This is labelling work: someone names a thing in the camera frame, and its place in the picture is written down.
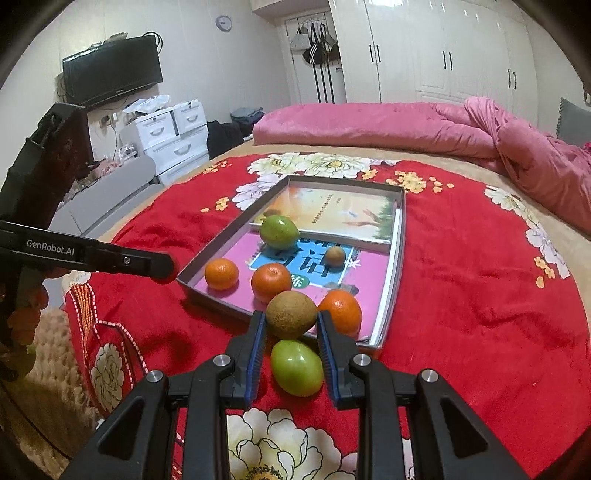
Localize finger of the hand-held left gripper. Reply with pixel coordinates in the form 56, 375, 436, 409
0, 220, 176, 280

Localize large green fruit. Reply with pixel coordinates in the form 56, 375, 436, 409
259, 215, 300, 251

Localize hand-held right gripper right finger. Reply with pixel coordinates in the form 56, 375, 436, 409
315, 310, 532, 480

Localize person's left hand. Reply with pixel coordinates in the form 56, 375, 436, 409
7, 272, 51, 354

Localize grey sofa bench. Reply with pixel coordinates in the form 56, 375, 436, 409
48, 154, 162, 241

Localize shallow grey cardboard box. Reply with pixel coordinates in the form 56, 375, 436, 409
176, 174, 407, 349

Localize yellow floral book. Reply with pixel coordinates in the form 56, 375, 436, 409
249, 181, 399, 252

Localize dark suitcase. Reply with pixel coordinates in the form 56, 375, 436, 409
230, 107, 265, 134

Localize white drawer cabinet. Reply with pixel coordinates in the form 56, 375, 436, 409
119, 100, 211, 185

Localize dark clothes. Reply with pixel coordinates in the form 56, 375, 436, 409
208, 121, 243, 160

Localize black television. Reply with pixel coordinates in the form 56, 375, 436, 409
62, 34, 164, 108

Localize small orange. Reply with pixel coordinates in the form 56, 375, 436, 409
204, 258, 240, 291

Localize beige shaggy rug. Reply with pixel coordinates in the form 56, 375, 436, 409
0, 307, 100, 480

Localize round green fruit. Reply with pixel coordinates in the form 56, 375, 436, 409
270, 339, 325, 397

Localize white plastic bags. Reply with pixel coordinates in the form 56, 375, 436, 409
124, 95, 171, 116

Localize hanging bags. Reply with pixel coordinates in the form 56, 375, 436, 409
290, 22, 341, 65

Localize pink quilt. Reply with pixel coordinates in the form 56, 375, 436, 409
253, 96, 591, 232

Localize red floral blanket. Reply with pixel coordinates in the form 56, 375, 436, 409
62, 154, 591, 480

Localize large orange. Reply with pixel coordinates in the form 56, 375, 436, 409
318, 291, 363, 337

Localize brown kiwi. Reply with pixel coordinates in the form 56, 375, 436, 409
265, 291, 318, 341

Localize pink book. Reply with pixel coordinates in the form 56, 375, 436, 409
194, 231, 393, 342

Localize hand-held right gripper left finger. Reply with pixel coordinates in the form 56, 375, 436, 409
60, 311, 269, 480

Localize white wardrobe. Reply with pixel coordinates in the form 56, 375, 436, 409
330, 0, 555, 104

